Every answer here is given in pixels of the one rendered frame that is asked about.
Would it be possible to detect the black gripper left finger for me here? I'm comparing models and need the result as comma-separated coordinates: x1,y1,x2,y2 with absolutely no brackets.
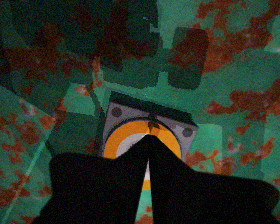
49,134,151,224

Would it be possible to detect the orange round plate with holes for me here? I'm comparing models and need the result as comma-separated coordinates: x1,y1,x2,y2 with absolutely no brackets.
104,119,181,190

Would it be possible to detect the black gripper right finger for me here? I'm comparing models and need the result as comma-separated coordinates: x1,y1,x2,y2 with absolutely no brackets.
149,135,280,224

